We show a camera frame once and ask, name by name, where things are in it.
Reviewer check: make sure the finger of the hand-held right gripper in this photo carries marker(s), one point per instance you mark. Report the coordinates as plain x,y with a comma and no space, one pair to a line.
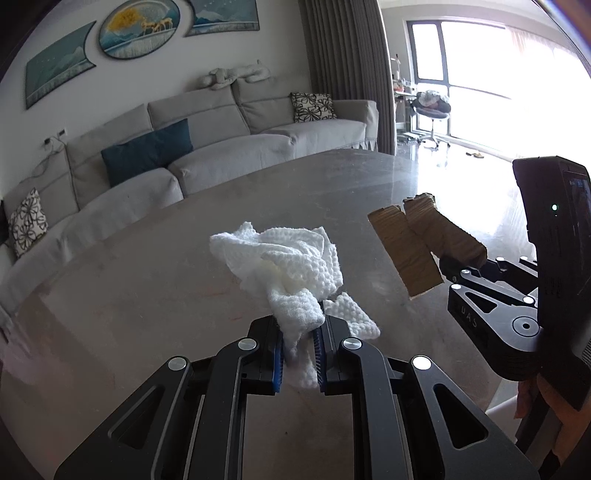
450,264
489,288

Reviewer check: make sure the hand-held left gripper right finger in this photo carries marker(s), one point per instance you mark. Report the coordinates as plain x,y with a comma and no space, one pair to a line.
317,355

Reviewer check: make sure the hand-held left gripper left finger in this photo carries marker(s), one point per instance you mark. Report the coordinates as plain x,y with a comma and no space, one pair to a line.
277,364

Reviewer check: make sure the brown corrugated cardboard piece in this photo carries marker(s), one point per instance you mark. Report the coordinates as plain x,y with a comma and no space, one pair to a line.
415,249

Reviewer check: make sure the white paper towel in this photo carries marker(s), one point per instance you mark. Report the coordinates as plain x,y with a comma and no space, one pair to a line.
286,258

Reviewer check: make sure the person's right hand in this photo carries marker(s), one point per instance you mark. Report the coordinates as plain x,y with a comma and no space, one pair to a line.
570,429

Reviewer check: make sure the yellow slipper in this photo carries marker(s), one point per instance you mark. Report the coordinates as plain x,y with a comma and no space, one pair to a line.
475,155

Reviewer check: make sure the stool with piled cloth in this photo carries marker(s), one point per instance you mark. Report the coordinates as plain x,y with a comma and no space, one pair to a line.
431,108

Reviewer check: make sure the white metal rack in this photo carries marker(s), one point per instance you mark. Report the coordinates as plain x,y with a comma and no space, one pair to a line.
401,101

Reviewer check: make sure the large balcony window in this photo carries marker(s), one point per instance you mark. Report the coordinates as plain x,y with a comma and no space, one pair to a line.
471,69

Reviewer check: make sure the small floral cushion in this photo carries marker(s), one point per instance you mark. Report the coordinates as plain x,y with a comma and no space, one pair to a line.
313,107

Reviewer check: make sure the grey fabric sofa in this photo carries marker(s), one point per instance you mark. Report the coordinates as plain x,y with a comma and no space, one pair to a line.
221,152

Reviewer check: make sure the grey pleated curtain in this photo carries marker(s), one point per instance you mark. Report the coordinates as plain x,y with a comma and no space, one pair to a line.
346,69

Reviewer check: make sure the teal rectangular pillow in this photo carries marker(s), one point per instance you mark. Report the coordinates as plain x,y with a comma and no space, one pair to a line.
147,150

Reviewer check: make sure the white plush toy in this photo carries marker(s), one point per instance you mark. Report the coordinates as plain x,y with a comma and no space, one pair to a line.
251,71

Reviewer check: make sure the large floral cushion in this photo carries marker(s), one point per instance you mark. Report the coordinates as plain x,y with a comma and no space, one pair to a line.
27,221

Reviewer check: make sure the grey plush toy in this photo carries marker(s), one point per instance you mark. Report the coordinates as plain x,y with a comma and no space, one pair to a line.
216,78

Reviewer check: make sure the narrow mountain wall panel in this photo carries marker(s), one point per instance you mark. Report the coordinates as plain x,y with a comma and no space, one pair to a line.
221,16

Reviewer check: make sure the round deer wall art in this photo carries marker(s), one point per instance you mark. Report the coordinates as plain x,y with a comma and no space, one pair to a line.
138,27

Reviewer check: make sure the wide mountain wall panel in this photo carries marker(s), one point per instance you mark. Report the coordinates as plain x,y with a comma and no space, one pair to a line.
60,64

